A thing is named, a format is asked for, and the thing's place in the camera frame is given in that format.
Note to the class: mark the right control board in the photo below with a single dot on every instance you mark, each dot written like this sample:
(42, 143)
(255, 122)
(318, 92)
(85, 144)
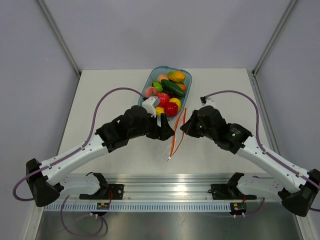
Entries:
(238, 209)

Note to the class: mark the orange yellow mango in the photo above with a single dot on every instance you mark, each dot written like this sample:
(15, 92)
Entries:
(176, 76)

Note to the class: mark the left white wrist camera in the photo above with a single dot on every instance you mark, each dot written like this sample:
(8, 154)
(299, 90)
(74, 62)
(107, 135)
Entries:
(150, 105)

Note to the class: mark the red apple centre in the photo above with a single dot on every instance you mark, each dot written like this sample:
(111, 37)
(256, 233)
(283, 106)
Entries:
(164, 99)

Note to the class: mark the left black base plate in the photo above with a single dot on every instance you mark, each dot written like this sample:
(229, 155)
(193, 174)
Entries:
(116, 192)

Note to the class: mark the white slotted cable duct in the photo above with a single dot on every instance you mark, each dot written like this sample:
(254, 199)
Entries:
(148, 207)

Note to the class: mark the aluminium mounting rail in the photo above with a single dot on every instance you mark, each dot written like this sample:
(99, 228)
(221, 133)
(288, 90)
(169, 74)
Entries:
(178, 187)

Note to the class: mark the red apple front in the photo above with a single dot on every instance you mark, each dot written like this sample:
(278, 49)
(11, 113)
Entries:
(171, 109)

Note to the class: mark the yellow lemon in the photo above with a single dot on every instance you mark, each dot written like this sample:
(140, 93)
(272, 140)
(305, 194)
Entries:
(159, 110)
(177, 102)

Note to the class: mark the right aluminium frame post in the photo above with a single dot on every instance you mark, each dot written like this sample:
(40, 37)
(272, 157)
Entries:
(290, 8)

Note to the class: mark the yellow lemon right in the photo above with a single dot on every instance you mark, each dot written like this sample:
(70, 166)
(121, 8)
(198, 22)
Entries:
(177, 102)

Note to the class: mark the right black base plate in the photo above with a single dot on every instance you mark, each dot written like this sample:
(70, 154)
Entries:
(221, 191)

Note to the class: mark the control board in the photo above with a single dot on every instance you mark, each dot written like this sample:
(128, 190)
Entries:
(238, 209)
(103, 206)

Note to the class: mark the dark grapes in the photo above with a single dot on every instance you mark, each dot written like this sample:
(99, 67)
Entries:
(171, 94)

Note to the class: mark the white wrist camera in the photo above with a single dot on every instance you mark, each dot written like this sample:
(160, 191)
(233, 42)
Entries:
(206, 100)
(150, 105)

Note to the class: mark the green cucumber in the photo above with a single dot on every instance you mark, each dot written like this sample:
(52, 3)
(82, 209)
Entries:
(172, 87)

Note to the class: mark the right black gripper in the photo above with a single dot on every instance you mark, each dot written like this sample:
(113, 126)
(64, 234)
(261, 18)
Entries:
(189, 127)

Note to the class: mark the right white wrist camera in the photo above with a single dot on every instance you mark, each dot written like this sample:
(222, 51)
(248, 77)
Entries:
(206, 100)

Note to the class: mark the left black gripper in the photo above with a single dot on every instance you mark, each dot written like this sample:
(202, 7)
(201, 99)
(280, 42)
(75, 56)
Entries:
(162, 133)

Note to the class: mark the left control board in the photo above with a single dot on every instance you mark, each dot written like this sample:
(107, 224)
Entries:
(103, 206)

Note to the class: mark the teal plastic fruit basket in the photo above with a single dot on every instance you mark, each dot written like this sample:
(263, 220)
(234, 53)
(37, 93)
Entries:
(165, 70)

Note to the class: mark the yellow lemon front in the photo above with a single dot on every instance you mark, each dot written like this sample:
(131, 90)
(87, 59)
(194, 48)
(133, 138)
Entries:
(159, 110)

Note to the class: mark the pink peach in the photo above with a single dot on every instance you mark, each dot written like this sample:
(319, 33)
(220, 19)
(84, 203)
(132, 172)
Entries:
(150, 91)

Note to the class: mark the aluminium frame post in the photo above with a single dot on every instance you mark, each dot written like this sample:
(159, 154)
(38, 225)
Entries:
(59, 37)
(290, 8)

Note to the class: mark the left aluminium frame post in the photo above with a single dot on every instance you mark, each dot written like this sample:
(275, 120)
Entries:
(59, 37)

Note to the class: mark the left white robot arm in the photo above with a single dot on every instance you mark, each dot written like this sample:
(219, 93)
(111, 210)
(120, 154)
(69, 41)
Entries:
(49, 180)

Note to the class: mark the clear zip top bag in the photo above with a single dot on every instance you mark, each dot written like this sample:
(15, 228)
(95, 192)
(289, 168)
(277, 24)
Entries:
(173, 144)

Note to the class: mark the red apple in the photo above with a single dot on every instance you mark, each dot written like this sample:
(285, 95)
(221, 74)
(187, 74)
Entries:
(171, 109)
(164, 99)

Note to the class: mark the pale peach top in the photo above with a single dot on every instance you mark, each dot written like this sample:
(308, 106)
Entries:
(162, 77)

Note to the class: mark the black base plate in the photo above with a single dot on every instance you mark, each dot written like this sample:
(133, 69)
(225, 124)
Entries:
(221, 191)
(116, 192)

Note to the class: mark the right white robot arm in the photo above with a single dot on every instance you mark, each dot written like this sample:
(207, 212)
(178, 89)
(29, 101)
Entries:
(294, 187)

